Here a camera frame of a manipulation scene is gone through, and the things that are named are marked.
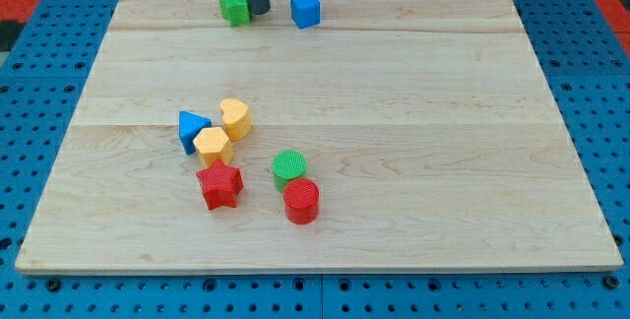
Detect yellow heart block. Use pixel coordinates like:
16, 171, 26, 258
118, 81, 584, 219
220, 98, 252, 141

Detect green star block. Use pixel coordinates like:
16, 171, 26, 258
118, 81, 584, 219
219, 0, 251, 27

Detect yellow hexagon block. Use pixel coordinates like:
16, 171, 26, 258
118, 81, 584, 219
193, 127, 234, 167

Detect red star block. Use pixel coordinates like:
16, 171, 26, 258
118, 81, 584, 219
196, 159, 243, 210

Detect light wooden board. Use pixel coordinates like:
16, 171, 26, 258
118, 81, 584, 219
16, 0, 623, 276

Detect blue triangle block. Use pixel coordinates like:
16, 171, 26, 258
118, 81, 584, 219
178, 110, 213, 155

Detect green cylinder block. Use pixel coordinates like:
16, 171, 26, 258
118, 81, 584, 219
272, 150, 307, 193

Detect red cylinder block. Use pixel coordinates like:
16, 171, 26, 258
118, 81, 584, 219
283, 178, 320, 224

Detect blue cube block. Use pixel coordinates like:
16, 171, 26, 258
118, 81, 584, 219
289, 0, 321, 30

